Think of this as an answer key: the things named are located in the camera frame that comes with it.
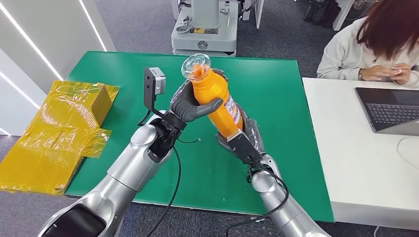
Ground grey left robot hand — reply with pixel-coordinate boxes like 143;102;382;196
169;68;229;123

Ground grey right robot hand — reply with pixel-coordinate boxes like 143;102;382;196
215;104;266;158

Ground orange detergent bottle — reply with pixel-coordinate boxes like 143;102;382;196
180;53;244;139

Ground person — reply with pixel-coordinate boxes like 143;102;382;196
316;0;419;88

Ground yellow taped cardboard box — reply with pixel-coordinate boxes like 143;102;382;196
0;79;121;196

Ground dark grey laptop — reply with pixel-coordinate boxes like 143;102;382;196
355;86;419;138

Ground black bags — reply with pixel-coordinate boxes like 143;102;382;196
302;0;341;29

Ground white background desk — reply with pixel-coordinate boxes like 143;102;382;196
253;0;357;32

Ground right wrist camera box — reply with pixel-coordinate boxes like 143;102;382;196
226;129;263;166

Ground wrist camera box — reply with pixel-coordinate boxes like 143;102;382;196
143;67;167;113
226;129;263;166

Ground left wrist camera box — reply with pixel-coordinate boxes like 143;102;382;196
143;67;167;113

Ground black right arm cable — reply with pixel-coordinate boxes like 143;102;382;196
225;162;291;237

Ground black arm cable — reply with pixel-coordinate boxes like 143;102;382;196
137;109;201;237
225;162;291;237

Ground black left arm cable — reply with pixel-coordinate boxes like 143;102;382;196
137;109;201;237

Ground thin white cable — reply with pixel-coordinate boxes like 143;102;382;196
396;136;419;171

